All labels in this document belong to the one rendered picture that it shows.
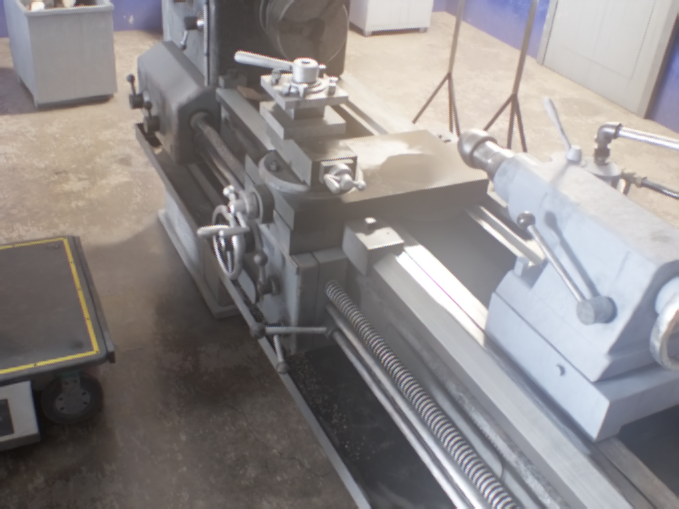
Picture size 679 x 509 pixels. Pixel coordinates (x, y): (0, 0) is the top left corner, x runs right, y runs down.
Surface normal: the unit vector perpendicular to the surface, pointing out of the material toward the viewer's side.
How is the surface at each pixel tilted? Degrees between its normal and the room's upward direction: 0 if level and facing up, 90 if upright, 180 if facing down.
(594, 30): 90
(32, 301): 0
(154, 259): 0
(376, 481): 0
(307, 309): 90
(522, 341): 90
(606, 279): 76
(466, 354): 36
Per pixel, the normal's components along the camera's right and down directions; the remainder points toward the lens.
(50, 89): 0.53, 0.50
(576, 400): -0.89, 0.18
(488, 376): -0.46, -0.58
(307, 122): 0.08, -0.84
